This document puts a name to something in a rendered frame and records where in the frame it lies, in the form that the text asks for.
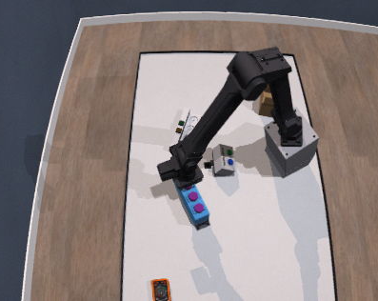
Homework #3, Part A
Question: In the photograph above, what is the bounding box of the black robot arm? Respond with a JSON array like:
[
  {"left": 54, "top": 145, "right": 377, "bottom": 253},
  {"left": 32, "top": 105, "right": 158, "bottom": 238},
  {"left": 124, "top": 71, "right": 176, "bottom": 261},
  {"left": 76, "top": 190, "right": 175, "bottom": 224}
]
[{"left": 157, "top": 47, "right": 303, "bottom": 182}]

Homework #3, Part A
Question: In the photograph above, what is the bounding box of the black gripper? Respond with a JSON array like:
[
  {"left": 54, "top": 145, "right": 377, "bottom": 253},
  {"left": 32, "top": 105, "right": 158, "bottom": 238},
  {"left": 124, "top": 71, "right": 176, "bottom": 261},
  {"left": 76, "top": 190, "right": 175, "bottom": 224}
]
[{"left": 173, "top": 164, "right": 204, "bottom": 191}]

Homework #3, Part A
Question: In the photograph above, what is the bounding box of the small brown cardboard box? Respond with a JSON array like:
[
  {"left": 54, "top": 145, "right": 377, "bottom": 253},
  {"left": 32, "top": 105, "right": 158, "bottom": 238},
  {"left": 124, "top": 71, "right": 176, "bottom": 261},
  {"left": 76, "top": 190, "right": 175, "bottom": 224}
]
[{"left": 258, "top": 84, "right": 274, "bottom": 118}]

